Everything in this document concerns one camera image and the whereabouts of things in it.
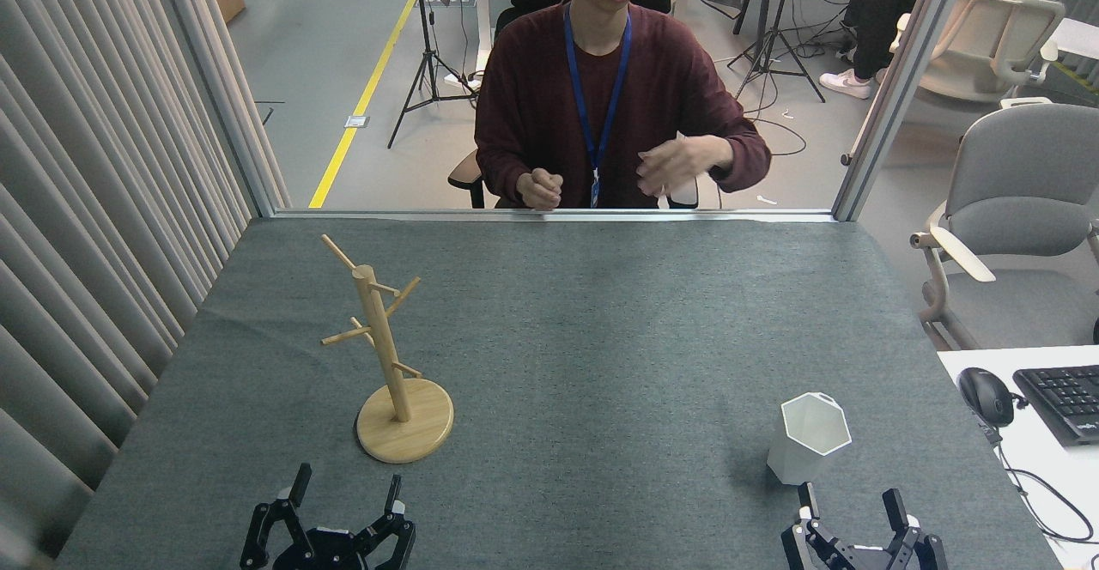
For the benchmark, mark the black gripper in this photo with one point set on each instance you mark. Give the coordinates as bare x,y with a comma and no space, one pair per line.
330,551
867,560

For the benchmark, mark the white hexagonal cup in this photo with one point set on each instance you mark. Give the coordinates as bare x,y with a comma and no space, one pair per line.
794,458

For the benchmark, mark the wooden cup rack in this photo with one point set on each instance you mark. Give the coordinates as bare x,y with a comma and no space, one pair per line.
403,433

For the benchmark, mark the person's right hand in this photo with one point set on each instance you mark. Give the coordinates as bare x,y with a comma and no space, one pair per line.
539,190

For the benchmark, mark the person's left hand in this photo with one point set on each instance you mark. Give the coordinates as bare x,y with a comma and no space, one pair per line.
683,165

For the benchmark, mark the white desk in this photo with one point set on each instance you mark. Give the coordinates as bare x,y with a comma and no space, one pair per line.
1043,484

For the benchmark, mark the black computer mouse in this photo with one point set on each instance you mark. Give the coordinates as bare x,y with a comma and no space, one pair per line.
986,396

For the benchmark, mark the black keyboard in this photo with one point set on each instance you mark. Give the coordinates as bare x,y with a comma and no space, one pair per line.
1065,398

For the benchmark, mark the grey felt table cover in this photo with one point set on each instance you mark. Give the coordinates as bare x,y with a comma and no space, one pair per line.
601,338

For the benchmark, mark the beige curtain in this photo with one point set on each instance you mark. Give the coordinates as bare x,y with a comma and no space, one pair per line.
86,209

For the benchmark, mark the floor outlet box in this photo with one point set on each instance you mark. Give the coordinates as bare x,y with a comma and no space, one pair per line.
356,121

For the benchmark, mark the grey office chair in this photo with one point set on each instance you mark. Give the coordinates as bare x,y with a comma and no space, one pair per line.
1022,166

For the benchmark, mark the seated person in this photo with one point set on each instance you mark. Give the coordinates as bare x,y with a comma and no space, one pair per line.
549,98

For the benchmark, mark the black tripod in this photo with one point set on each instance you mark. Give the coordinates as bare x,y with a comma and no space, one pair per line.
427,46
775,29

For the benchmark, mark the beige office chair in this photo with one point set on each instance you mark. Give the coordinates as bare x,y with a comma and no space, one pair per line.
970,63

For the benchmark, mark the standing person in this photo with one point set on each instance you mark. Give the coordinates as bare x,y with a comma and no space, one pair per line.
884,12

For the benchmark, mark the silver table edge rail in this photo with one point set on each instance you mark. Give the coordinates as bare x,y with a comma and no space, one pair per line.
558,215

